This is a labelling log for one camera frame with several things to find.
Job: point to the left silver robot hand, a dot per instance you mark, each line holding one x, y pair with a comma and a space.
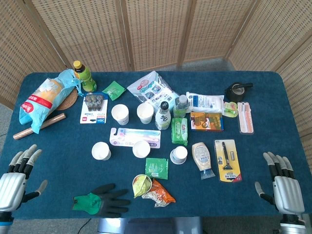
11, 190

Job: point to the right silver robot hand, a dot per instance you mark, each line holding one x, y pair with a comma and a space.
288, 195

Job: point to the white paper cup leaf print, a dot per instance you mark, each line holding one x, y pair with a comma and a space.
100, 150

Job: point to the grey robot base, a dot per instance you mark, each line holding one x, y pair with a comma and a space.
150, 226

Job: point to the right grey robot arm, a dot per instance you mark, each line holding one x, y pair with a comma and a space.
292, 225

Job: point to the upturned white paper cup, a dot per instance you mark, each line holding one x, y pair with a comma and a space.
178, 155

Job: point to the dark blue table cover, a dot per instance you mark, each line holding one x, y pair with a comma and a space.
61, 151

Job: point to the yellow razor blister pack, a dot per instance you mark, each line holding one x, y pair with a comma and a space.
228, 161

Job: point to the brown paper roll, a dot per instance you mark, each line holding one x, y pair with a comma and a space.
52, 121

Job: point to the pink brush blister pack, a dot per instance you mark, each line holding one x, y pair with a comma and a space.
245, 118

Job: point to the light blue bread bag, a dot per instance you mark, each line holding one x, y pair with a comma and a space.
41, 100

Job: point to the cream squeeze sauce bottle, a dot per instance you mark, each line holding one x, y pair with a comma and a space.
201, 156

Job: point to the black and green work glove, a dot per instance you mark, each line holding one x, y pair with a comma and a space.
107, 200

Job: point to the round woven brown coaster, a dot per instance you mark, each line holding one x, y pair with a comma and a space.
69, 101

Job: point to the orange and blue box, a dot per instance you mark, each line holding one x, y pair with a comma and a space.
207, 122

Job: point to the black tape roll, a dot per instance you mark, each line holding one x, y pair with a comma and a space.
235, 93

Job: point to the black binder clips pack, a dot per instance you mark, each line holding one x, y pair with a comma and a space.
94, 107

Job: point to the white wet wipes pack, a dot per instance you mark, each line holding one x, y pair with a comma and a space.
204, 102

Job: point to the green tissue pack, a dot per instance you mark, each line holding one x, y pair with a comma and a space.
179, 131

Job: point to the orange snack wrapper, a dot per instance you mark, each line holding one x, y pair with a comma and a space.
161, 193

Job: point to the green tea bottle yellow cap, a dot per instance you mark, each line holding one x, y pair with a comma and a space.
85, 78

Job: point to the green sachet with barcode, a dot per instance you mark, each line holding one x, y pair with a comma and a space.
156, 168

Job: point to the toothbrush blister pack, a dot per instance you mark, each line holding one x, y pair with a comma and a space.
136, 136

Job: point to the water bottle green label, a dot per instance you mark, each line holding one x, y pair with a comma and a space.
180, 107

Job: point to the small green sachet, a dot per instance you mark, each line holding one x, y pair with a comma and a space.
113, 90

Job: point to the clear bottle black cap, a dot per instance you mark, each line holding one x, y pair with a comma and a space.
162, 117

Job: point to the clear printed zip bag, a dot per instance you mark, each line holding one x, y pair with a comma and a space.
151, 89

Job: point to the bamboo folding screen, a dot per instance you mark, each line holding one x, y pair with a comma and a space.
156, 31

